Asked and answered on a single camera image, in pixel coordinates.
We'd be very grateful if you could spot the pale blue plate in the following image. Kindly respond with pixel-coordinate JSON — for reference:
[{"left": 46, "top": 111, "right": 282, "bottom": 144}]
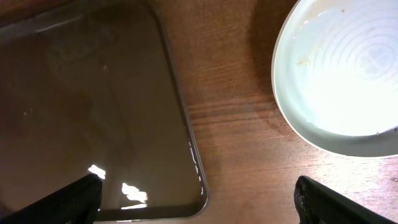
[{"left": 272, "top": 0, "right": 397, "bottom": 157}]

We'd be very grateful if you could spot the brown plastic serving tray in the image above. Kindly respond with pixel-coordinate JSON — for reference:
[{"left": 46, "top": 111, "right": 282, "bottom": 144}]
[{"left": 1, "top": 0, "right": 208, "bottom": 223}]

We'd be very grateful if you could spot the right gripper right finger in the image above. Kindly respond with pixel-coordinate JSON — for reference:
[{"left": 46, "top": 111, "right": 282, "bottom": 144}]
[{"left": 294, "top": 175, "right": 396, "bottom": 224}]

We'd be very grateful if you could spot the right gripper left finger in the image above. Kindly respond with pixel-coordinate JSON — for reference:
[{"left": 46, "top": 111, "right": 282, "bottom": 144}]
[{"left": 1, "top": 174, "right": 103, "bottom": 224}]

